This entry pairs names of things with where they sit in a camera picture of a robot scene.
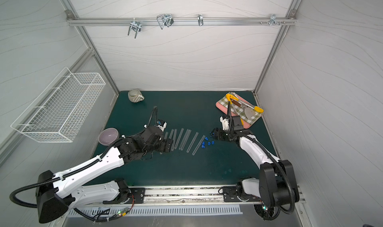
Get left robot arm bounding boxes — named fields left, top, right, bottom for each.
left=10, top=124, right=173, bottom=224

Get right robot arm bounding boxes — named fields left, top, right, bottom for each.
left=210, top=128, right=300, bottom=221

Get pink plastic tray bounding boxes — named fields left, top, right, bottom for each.
left=215, top=92, right=264, bottom=129

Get purple bowl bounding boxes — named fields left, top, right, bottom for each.
left=98, top=128, right=119, bottom=146

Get green white checkered cloth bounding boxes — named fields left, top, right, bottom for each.
left=217, top=93, right=263, bottom=126

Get striped ceramic cup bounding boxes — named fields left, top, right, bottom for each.
left=128, top=89, right=145, bottom=103

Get metal hook clamp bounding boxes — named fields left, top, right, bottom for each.
left=156, top=14, right=174, bottom=30
left=197, top=14, right=203, bottom=27
left=128, top=20, right=142, bottom=38
left=259, top=14, right=286, bottom=26

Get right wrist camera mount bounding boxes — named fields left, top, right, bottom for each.
left=220, top=115, right=234, bottom=132

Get brown handled metal spatula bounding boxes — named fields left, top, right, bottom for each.
left=231, top=99, right=257, bottom=120

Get yellow handled metal tongs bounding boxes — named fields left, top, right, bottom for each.
left=225, top=93, right=264, bottom=120

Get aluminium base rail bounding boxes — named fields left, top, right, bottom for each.
left=57, top=181, right=261, bottom=210

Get white slotted cable duct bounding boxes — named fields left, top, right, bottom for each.
left=67, top=205, right=243, bottom=218

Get white wire basket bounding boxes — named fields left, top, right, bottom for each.
left=11, top=67, right=106, bottom=143

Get aluminium top rail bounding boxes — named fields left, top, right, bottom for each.
left=67, top=16, right=298, bottom=27

